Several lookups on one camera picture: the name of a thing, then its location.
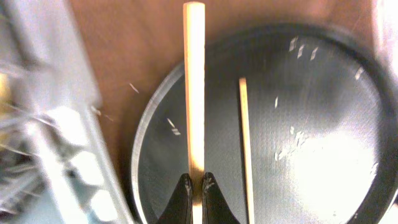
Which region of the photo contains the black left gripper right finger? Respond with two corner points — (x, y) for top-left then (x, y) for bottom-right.
(202, 172), (240, 224)

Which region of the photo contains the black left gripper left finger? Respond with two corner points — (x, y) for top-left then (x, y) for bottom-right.
(157, 174), (193, 224)

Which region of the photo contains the wooden chopstick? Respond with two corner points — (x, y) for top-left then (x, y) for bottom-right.
(239, 78), (255, 224)
(183, 2), (205, 224)

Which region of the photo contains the grey plastic dishwasher rack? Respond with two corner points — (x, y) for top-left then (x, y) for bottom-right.
(1, 0), (133, 223)

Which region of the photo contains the round black serving tray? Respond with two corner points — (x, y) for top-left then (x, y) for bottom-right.
(130, 23), (398, 224)

